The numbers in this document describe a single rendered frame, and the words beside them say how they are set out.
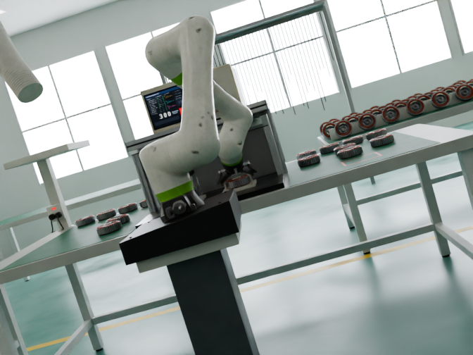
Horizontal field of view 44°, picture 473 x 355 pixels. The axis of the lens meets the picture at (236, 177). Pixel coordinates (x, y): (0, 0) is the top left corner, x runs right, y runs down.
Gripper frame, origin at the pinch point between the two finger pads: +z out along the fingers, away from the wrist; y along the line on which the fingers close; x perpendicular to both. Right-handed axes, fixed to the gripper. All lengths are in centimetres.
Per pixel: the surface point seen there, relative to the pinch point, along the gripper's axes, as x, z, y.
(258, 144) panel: 21.7, 14.6, 15.4
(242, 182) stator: -2.8, -4.2, 1.8
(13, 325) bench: -1, 101, -151
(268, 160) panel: 14.1, 18.6, 17.7
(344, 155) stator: -1, 6, 50
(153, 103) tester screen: 47, -8, -26
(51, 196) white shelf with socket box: 54, 63, -103
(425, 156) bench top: -25, -26, 71
